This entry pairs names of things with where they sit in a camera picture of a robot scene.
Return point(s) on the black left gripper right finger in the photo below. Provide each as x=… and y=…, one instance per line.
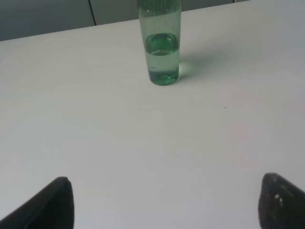
x=281, y=204

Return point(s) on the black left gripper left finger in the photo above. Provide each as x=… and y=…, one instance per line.
x=51, y=208

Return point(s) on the green transparent plastic bottle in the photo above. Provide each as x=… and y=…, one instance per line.
x=160, y=22

